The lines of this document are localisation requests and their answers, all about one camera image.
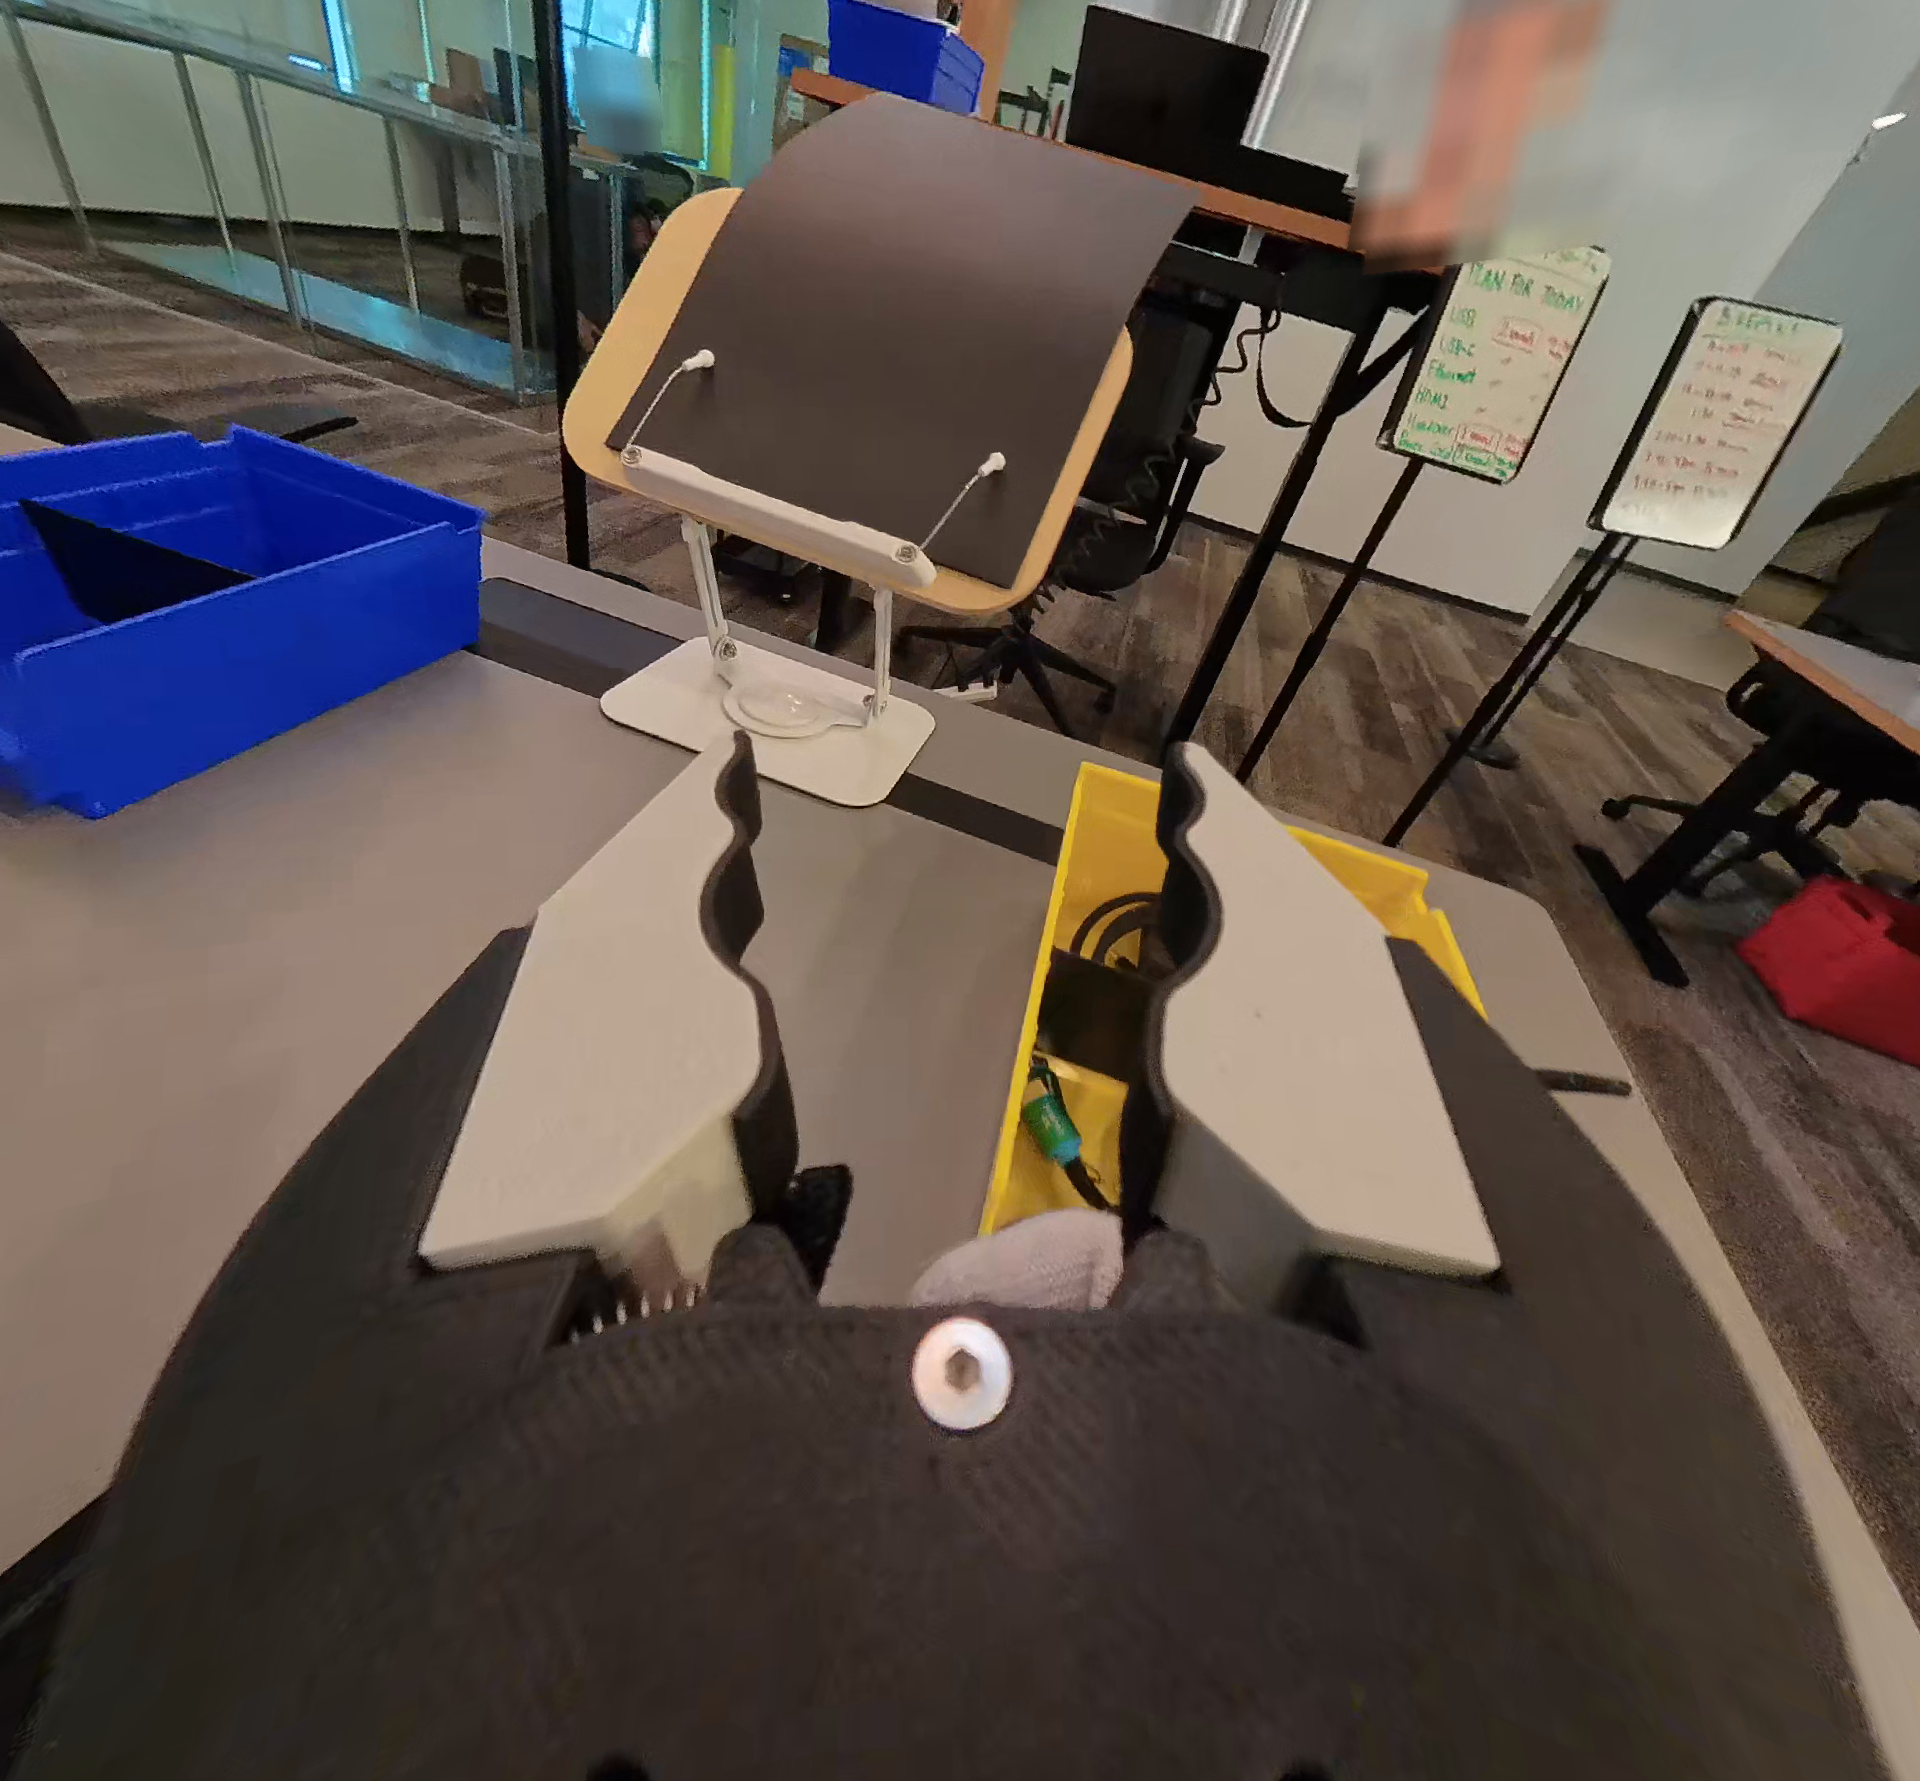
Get glass railing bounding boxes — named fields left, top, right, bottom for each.
left=0, top=0, right=633, bottom=406

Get red fabric bin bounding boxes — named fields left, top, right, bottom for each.
left=1738, top=872, right=1920, bottom=1067

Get white tablet stand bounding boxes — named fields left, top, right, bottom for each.
left=563, top=190, right=1136, bottom=810

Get black vertical pole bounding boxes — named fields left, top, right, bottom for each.
left=518, top=0, right=600, bottom=570

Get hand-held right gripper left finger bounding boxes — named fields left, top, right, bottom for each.
left=417, top=728, right=804, bottom=1282

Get black bin divider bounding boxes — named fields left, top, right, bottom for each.
left=22, top=499, right=261, bottom=629

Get stacked blue bins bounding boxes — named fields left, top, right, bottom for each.
left=824, top=0, right=986, bottom=113

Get black monitor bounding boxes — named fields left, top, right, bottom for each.
left=1062, top=2, right=1271, bottom=152

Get yellow plastic bin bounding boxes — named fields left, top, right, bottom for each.
left=978, top=761, right=1490, bottom=1244

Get black-framed whiteboard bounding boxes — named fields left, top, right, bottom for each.
left=1380, top=296, right=1845, bottom=855

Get whiteboard with green writing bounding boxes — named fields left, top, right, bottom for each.
left=1231, top=243, right=1615, bottom=786

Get black hdmi switch box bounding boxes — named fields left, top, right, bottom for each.
left=1042, top=889, right=1169, bottom=1078

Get blue plastic bin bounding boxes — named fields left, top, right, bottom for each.
left=0, top=424, right=487, bottom=823

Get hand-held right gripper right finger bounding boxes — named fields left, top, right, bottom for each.
left=1147, top=744, right=1501, bottom=1290

